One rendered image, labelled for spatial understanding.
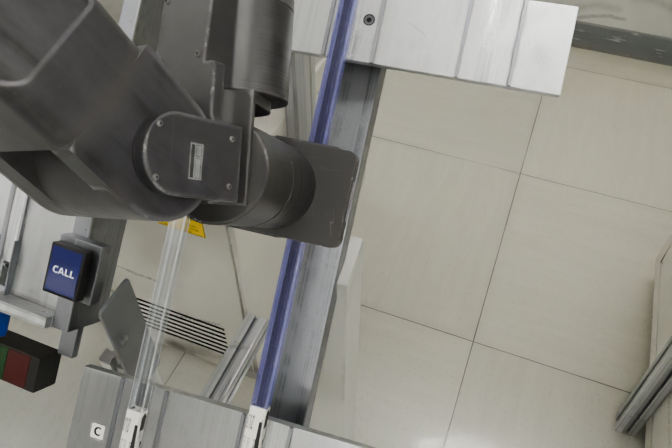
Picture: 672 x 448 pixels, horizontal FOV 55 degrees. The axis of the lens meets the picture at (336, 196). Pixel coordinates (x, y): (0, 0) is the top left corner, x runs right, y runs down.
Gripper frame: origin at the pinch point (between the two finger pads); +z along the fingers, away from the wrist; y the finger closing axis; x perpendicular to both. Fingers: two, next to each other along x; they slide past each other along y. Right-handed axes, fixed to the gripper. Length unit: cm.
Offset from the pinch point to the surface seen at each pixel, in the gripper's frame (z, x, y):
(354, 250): 10.0, 4.1, -3.2
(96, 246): 6.6, 9.1, 21.2
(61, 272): 5.3, 12.1, 23.4
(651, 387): 79, 20, -52
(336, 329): 12.9, 12.3, -2.6
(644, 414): 86, 27, -54
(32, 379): 12.5, 25.6, 28.7
